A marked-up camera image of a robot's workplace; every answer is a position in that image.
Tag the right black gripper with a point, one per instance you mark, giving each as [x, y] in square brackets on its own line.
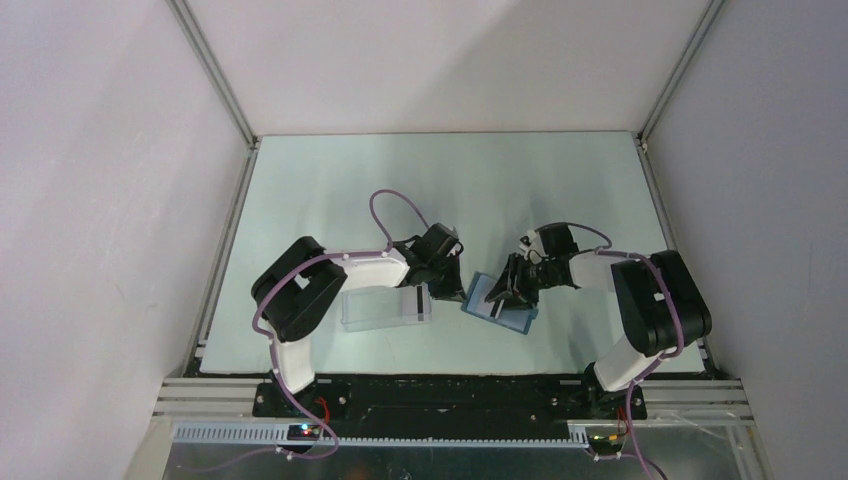
[518, 292]

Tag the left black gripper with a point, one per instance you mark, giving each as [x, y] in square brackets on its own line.
[454, 288]

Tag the white credit card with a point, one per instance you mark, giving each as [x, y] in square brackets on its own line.
[415, 305]
[496, 309]

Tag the blue leather card holder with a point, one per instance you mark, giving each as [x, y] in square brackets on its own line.
[516, 319]

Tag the clear plastic card box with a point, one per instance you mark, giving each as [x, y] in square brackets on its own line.
[375, 308]

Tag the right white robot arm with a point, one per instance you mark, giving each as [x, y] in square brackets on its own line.
[660, 306]

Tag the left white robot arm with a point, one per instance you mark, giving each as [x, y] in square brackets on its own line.
[296, 293]

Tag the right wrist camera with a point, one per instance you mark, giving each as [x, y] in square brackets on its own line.
[531, 246]

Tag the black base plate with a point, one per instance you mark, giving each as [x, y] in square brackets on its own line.
[450, 407]

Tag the aluminium frame rail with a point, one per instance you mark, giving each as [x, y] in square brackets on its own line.
[203, 51]

